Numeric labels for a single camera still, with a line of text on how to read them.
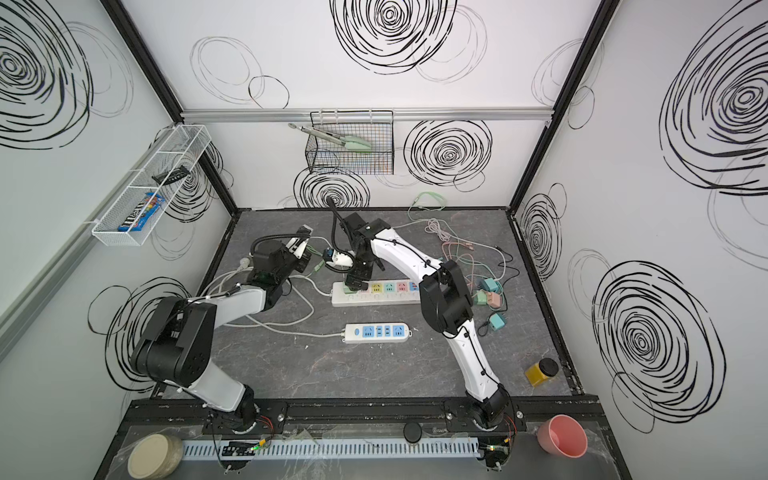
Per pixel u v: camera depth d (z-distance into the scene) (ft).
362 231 2.27
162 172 2.69
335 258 2.70
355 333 2.79
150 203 2.28
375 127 3.07
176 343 1.50
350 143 3.00
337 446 2.32
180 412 2.48
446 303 1.84
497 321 2.91
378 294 3.07
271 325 2.92
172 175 2.52
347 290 2.94
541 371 2.40
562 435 2.24
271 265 2.28
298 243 2.55
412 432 2.08
